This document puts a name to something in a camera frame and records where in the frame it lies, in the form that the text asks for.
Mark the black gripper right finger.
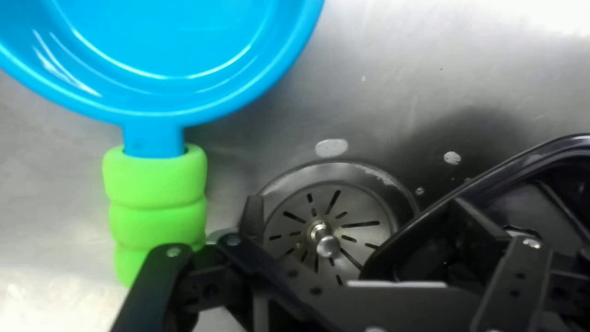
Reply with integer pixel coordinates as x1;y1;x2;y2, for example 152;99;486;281
442;197;590;332

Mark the sink drain strainer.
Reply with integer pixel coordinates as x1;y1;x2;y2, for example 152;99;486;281
241;160;423;291

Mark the stainless steel sink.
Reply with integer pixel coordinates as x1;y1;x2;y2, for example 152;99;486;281
0;0;590;332

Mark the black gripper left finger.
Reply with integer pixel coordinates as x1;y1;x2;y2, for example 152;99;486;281
108;193;337;332

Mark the blue toy pot green handle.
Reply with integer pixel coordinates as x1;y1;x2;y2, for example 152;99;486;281
0;0;325;287

